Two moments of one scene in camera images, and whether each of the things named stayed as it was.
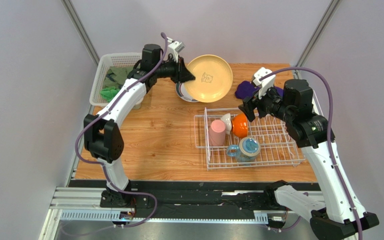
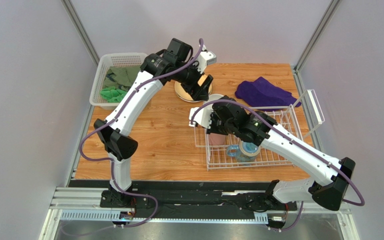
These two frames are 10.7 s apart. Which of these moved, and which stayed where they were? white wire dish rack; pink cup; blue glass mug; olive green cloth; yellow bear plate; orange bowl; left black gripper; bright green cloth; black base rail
Moved: orange bowl; left black gripper; yellow bear plate
Stayed: white wire dish rack; bright green cloth; blue glass mug; black base rail; pink cup; olive green cloth
